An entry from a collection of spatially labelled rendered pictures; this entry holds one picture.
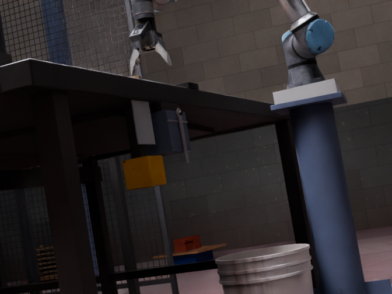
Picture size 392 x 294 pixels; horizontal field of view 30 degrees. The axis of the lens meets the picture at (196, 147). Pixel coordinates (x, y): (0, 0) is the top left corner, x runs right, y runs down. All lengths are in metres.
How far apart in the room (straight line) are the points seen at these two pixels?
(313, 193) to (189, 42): 5.22
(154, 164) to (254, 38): 5.84
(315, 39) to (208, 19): 5.18
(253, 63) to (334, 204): 4.98
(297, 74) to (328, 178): 0.42
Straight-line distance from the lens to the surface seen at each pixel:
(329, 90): 2.77
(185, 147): 2.13
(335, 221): 2.80
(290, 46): 2.86
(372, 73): 7.53
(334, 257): 2.81
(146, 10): 2.57
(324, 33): 2.76
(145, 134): 1.98
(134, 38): 2.49
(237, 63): 7.72
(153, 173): 1.92
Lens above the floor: 0.56
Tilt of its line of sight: 4 degrees up
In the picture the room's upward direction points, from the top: 10 degrees counter-clockwise
